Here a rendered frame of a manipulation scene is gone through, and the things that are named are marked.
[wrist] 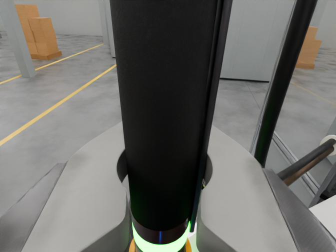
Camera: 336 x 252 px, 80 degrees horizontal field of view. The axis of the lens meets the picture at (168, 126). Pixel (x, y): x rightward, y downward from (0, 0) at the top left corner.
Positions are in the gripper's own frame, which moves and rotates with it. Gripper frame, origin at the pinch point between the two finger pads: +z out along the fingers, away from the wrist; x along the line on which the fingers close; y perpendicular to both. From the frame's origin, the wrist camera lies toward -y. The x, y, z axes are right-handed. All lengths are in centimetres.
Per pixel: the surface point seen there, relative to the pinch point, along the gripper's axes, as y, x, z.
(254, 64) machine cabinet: 121, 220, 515
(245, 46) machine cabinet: 78, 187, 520
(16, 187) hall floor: 166, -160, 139
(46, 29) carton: 75, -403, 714
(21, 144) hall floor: 166, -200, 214
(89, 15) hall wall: 62, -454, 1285
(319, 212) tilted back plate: 36, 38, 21
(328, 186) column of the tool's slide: 46, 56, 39
